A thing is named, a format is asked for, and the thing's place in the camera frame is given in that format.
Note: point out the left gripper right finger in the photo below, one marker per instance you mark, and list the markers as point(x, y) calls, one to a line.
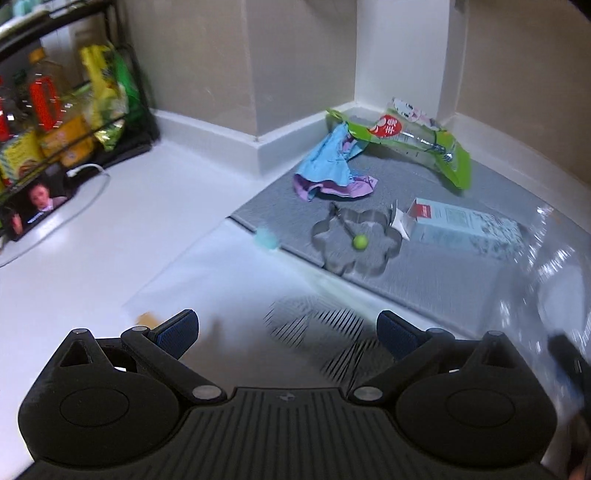
point(415, 353)

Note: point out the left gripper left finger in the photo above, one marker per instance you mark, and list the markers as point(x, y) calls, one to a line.
point(158, 350)

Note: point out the clear zip plastic bag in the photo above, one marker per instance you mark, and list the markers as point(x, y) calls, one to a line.
point(493, 402)

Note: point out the blue purple wrapper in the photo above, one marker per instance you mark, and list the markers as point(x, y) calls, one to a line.
point(325, 170)

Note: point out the green snack wrapper bag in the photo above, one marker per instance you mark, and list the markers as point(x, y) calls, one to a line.
point(409, 131)

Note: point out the metal flower cookie cutter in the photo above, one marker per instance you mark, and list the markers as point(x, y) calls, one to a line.
point(332, 239)

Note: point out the small green ball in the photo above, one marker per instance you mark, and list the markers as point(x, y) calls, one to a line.
point(360, 242)

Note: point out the grey dish drying mat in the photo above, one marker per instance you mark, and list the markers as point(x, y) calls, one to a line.
point(447, 286)

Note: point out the white teal milk carton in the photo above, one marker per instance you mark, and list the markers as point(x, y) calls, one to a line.
point(458, 228)

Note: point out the smartphone showing video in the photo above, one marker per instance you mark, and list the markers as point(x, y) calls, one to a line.
point(31, 205)

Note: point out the yellow seasoning box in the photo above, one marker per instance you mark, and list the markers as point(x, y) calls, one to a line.
point(19, 156)

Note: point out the red label oil bottle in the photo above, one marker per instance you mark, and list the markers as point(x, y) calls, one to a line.
point(46, 87)

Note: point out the black wire spice rack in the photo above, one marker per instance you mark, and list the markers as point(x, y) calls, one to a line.
point(62, 32)

